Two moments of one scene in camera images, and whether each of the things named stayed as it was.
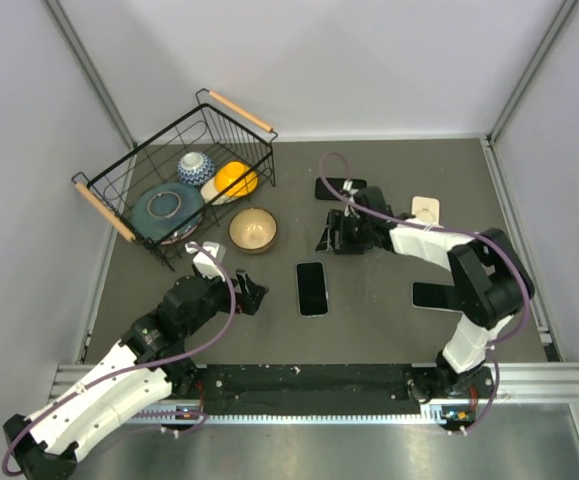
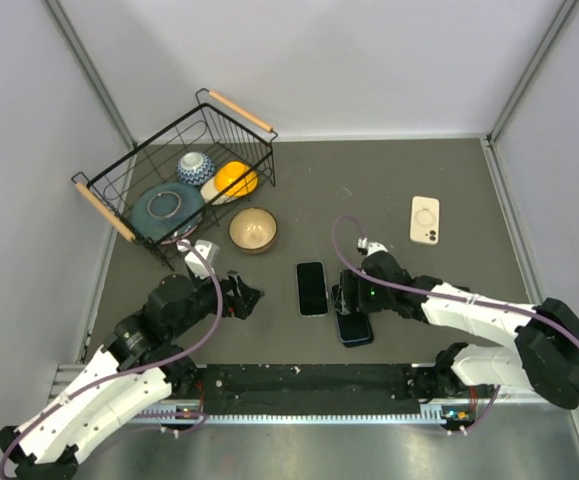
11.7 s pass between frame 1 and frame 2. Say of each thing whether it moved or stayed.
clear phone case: stayed
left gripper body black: stayed
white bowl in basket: stayed
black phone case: moved
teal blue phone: stayed
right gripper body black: moved
